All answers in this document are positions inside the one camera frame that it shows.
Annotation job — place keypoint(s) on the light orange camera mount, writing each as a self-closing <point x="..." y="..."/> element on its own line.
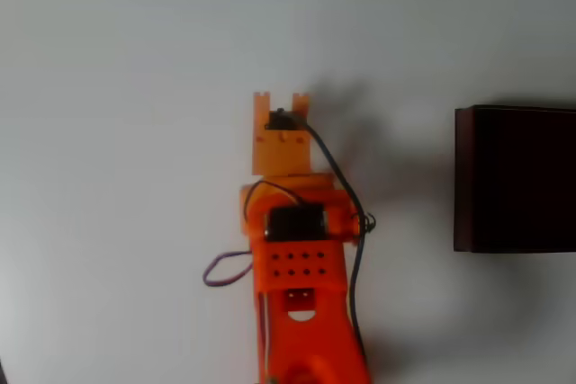
<point x="283" y="154"/>

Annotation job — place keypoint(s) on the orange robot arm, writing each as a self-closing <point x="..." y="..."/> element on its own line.
<point x="301" y="334"/>

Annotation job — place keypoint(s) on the dark brown box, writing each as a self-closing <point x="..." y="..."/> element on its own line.
<point x="517" y="177"/>

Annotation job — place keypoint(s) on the small black camera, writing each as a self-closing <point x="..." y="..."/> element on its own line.
<point x="281" y="121"/>

